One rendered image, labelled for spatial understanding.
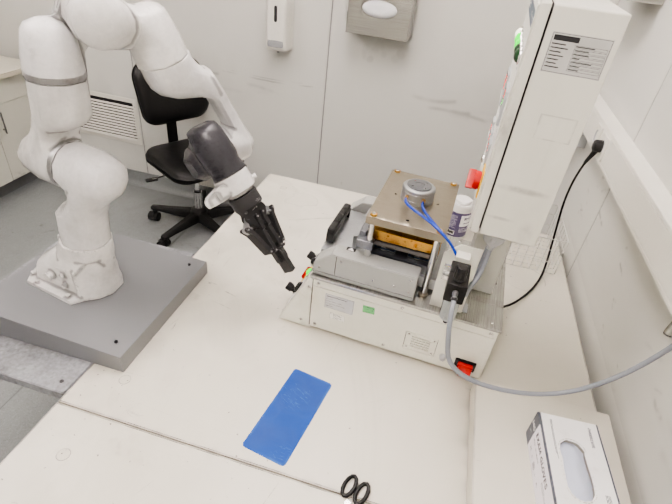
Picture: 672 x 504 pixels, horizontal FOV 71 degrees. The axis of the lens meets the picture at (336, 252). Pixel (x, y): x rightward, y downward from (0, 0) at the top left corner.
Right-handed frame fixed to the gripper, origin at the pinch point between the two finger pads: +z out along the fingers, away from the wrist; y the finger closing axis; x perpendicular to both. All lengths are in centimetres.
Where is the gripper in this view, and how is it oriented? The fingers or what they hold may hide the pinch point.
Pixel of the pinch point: (283, 260)
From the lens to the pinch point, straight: 122.2
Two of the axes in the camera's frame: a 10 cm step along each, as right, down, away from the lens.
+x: -7.9, 1.9, 5.9
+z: 4.6, 8.1, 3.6
